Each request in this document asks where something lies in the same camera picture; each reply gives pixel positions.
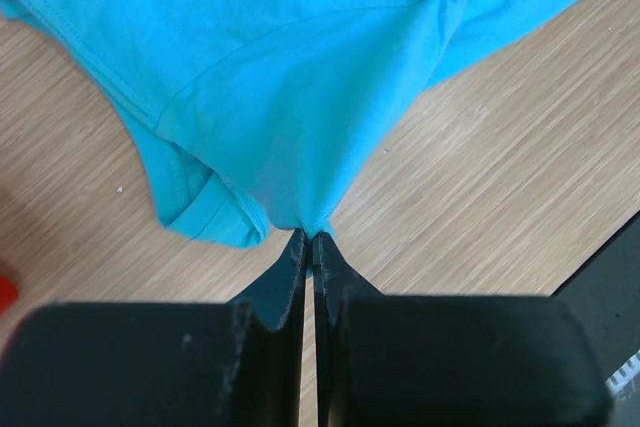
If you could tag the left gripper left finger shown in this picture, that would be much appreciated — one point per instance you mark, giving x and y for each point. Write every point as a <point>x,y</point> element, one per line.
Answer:
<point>236,363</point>

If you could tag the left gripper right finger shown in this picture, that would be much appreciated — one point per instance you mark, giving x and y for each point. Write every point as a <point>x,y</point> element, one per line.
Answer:
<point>443,360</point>

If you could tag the bright blue t shirt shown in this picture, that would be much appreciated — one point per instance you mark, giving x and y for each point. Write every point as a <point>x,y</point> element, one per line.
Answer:
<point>255,114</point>

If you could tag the red plastic bin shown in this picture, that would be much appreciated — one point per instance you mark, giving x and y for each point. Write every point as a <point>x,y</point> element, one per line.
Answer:
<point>9,294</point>

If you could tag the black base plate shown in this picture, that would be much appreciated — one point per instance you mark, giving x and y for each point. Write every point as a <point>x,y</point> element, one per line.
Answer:
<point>604,294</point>

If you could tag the white slotted cable duct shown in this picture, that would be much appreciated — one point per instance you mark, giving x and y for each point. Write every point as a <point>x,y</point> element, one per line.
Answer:
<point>624,378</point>

